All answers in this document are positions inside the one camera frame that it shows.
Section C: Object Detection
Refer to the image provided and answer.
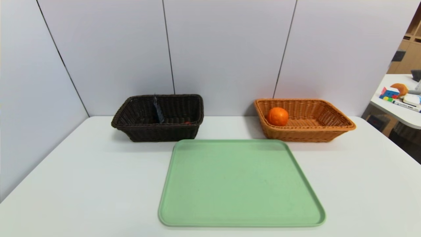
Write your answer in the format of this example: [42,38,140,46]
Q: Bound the black cosmetic tube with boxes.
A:
[152,95,165,123]

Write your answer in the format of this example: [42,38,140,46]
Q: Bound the orange fruit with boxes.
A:
[267,107,289,126]

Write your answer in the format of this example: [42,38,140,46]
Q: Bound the dark brown wicker basket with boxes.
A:
[111,94,204,143]

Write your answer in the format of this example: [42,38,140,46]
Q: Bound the orange wicker basket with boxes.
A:
[254,98,357,143]

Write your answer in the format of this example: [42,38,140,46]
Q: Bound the light green plastic tray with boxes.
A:
[158,139,326,227]

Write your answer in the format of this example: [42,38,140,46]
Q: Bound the colourful cube toy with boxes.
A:
[379,87,400,102]

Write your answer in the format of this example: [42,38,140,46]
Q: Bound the orange plush toy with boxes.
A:
[390,83,409,97]

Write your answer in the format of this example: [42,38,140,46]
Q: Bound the white side table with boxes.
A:
[370,74,421,130]

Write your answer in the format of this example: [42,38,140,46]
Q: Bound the white marker pen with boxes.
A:
[392,100,421,113]

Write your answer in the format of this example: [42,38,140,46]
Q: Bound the small white box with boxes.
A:
[403,93,421,106]

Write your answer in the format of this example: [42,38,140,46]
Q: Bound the wooden shelf unit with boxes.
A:
[387,3,421,74]

